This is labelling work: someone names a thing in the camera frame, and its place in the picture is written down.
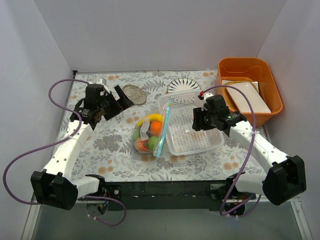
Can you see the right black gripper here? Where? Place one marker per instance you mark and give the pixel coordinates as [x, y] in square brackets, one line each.
[198, 119]

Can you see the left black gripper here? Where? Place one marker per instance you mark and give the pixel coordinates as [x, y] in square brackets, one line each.
[113, 103]

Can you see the small green fruit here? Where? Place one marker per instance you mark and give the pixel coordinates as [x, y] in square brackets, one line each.
[136, 135]

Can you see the yellow banana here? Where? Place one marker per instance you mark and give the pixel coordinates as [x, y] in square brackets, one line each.
[152, 117]

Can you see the clear zip top bag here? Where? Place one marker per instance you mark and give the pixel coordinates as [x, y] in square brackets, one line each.
[145, 130]

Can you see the orange fruit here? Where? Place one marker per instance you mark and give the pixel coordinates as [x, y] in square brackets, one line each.
[155, 128]

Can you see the peach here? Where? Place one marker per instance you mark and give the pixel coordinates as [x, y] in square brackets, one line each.
[141, 146]

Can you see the large green custard apple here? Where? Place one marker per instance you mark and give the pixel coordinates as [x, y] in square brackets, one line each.
[152, 142]

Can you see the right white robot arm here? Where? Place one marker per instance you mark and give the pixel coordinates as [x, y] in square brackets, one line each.
[285, 176]

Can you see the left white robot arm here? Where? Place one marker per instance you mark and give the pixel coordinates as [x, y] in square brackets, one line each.
[53, 186]

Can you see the speckled grey oval dish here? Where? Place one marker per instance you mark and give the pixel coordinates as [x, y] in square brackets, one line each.
[135, 94]

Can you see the blue striped round plate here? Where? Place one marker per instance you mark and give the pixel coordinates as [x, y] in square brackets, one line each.
[182, 84]

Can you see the floral tablecloth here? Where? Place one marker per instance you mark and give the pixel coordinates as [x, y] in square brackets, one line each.
[108, 151]

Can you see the white rectangular plate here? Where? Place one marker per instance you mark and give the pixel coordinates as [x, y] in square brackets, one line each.
[259, 106]

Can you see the orange plastic bin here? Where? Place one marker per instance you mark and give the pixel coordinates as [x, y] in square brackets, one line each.
[252, 69]

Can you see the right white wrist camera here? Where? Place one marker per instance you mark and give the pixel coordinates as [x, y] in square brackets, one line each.
[204, 98]

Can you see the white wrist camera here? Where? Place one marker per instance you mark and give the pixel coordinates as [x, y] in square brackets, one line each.
[102, 81]
[204, 98]

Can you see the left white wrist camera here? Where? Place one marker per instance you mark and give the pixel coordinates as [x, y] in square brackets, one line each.
[102, 81]

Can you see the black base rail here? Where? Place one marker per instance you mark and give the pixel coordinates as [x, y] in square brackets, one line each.
[169, 195]

